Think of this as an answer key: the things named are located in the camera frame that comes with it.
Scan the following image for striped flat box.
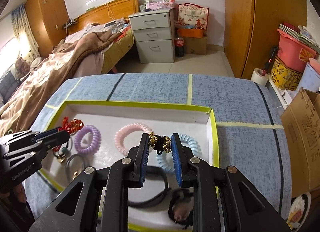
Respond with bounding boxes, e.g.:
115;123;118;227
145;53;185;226
279;23;320;54

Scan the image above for wooden bed headboard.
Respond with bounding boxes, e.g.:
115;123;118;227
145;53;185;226
67;0;139;35

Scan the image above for light blue plastic bin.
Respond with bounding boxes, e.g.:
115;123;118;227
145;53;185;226
301;58;320;93

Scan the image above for red knotted cord bracelet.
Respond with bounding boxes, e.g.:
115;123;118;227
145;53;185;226
58;117;84;135

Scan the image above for yellow patterned round tin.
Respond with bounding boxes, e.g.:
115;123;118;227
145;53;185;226
271;57;304;90

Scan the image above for white small box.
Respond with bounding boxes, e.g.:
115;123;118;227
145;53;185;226
277;90;297;105

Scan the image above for yellow bed mattress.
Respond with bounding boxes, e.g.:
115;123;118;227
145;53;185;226
104;30;135;74

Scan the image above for round printed plate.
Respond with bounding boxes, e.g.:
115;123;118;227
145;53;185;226
285;192;312;230

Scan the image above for gold bead bracelet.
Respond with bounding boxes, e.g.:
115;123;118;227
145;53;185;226
149;132;173;154

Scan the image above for light blue spiral hair tie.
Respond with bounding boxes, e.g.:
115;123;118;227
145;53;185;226
155;133;200;174

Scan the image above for pink boxes on cabinet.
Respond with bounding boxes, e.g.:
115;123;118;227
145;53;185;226
140;0;175;11

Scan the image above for pink plastic tub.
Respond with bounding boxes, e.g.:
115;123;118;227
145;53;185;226
277;29;318;66

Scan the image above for purple spiral hair tie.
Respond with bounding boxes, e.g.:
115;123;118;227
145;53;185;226
74;124;102;154

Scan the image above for cola bottle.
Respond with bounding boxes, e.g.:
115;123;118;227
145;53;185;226
174;37;185;58

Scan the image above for brown blanket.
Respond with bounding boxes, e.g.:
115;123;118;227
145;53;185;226
0;31;123;135

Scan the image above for black elastic headband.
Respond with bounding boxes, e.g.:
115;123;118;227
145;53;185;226
127;166;170;206

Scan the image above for blue checked tablecloth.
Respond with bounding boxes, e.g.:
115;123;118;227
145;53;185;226
24;73;293;232

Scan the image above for grey padded chair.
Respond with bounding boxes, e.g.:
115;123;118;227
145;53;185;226
0;70;20;103

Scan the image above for red patterned gift bag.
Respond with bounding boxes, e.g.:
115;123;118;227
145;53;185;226
177;3;210;31

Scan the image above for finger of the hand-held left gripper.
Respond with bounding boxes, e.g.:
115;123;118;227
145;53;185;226
41;131;71;151
35;128;62;139

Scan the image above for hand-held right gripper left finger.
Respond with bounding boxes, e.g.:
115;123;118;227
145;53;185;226
29;133;150;232

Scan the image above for small brown cardboard box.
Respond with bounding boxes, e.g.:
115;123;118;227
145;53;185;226
184;36;207;56

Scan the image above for white paper roll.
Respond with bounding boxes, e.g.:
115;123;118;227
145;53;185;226
251;68;270;84

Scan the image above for patterned window curtain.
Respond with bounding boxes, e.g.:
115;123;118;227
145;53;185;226
11;7;40;59

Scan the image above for large plain wooden wardrobe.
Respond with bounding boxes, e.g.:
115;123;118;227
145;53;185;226
223;0;309;80

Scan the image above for tall wooden wardrobe with stars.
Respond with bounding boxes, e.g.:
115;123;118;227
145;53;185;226
25;0;69;53

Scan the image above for large open cardboard box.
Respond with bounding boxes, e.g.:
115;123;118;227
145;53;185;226
280;88;320;199

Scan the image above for red and black stick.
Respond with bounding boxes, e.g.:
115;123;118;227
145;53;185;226
262;46;279;75

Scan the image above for dark grey elastic hair tie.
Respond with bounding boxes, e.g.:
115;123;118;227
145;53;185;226
65;154;87;180

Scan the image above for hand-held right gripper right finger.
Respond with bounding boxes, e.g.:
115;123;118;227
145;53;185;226
171;133;292;232

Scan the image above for brown teddy bear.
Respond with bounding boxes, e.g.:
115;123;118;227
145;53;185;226
14;57;30;75

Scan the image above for hair tie with green bead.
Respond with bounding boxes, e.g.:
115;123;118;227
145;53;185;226
52;137;73;164

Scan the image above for person's left hand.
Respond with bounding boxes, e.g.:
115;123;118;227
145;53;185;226
14;184;27;204

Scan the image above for orange box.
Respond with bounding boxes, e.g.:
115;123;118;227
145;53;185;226
179;28;204;39

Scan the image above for grey three-drawer cabinet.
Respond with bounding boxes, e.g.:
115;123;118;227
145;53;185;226
128;8;175;64

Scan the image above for white tray with yellow-green rim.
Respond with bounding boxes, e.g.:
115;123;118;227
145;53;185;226
37;100;220;232

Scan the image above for black hair tie with pink bow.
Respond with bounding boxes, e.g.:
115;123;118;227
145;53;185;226
168;189;195;230

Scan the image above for pink spiral hair tie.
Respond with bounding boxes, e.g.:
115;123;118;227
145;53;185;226
114;122;153;157

